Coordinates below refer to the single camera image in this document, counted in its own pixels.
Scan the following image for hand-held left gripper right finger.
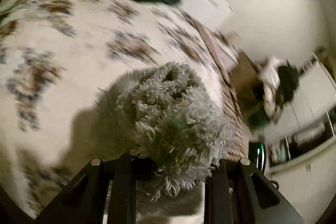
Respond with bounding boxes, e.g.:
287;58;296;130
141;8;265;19
203;158;306;224

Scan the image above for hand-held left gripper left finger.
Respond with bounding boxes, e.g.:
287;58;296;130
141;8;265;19
35;153;137;224

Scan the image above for grey fluffy pants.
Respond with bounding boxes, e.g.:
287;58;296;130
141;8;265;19
94;61;245;224

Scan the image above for green storage bin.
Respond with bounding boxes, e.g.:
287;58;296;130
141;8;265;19
249;110;272;132

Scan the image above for folding chair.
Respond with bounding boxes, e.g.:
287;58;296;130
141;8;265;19
259;56;300;123

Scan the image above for pink garment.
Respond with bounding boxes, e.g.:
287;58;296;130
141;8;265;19
263;86;284;122

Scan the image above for white wardrobe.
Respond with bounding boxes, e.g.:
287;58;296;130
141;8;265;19
262;52;336;168

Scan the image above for brown cardboard box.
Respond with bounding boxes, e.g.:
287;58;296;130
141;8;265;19
230;52;264;109

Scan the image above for black garment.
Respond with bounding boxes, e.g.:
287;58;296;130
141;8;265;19
277;63;300;104

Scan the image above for white garment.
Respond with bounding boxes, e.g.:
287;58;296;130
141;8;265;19
259;57;281;88

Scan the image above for checkered bed sheet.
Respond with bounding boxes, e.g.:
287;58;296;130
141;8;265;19
181;13;246;160

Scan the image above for floral bed quilt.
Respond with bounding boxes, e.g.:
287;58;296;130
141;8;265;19
0;0;231;218

